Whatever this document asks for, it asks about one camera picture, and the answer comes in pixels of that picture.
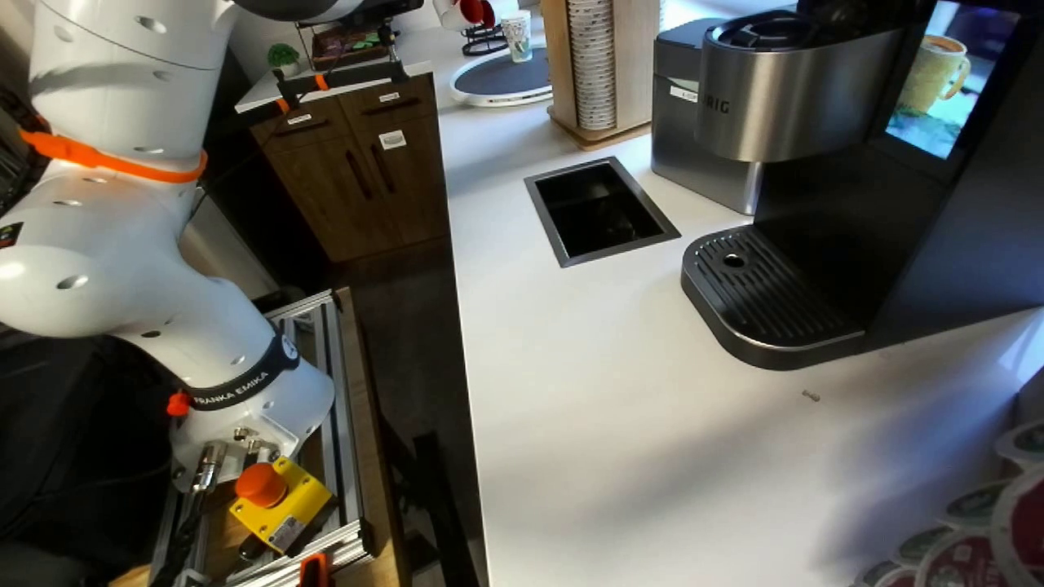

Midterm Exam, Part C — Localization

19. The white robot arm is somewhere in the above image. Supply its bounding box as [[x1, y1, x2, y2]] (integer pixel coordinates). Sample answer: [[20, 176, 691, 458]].
[[0, 0, 333, 473]]

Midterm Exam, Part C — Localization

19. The black silver coffee maker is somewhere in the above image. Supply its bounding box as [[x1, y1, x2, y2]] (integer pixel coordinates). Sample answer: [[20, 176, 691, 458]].
[[651, 0, 1044, 369]]

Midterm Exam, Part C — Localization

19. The yellow emergency stop box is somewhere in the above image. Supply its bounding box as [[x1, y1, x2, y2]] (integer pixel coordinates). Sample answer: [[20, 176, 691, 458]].
[[228, 458, 333, 556]]

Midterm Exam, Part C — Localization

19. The aluminium frame robot cart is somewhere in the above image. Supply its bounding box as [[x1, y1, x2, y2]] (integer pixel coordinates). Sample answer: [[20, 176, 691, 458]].
[[144, 287, 384, 587]]

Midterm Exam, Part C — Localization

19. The countertop waste chute steel frame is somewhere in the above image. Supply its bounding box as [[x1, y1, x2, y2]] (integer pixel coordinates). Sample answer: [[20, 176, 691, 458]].
[[525, 157, 679, 268]]

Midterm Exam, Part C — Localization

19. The wooden cup dispenser stand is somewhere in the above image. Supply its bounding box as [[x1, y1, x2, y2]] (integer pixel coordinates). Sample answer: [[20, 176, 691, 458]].
[[540, 0, 660, 144]]

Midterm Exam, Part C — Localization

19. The wooden lower cabinet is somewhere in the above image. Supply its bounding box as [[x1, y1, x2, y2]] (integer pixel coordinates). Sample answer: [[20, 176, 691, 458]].
[[251, 75, 447, 260]]

